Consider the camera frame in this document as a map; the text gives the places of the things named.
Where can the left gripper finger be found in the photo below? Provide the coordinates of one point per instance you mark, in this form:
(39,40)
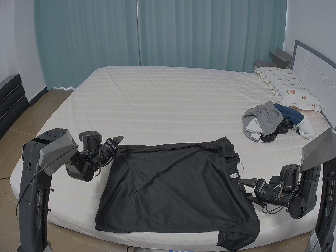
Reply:
(118,139)

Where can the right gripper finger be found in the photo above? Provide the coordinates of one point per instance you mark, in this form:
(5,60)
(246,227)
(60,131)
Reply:
(254,198)
(250,183)

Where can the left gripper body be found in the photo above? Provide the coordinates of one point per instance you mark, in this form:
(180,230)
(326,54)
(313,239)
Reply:
(111,147)

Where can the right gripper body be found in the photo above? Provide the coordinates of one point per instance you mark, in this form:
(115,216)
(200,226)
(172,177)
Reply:
(267,193)

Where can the black T-shirt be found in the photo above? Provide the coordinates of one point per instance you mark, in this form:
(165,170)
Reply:
(170,188)

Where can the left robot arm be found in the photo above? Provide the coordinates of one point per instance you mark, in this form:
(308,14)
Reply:
(52,146)

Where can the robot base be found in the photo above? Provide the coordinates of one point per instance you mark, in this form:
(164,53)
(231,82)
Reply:
(181,250)

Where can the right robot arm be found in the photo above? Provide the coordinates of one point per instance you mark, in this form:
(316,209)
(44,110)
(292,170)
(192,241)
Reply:
(315,151)

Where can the bed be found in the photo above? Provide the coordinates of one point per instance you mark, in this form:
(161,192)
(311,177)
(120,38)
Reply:
(170,101)

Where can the pile of clothes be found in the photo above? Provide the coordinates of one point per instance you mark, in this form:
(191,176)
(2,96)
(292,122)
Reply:
(265,117)

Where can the white printed pillow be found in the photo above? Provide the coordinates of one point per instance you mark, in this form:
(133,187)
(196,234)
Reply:
(288,88)

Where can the black chest of drawers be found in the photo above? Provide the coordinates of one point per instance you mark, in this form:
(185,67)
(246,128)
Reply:
(10,96)

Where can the blue-green curtain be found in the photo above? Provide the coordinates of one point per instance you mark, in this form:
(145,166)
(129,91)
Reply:
(210,22)
(86,30)

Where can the grey bedside table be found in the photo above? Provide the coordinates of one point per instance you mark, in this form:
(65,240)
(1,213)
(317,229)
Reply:
(280,54)

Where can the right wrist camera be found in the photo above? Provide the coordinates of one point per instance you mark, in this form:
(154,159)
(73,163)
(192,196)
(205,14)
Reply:
(275,180)

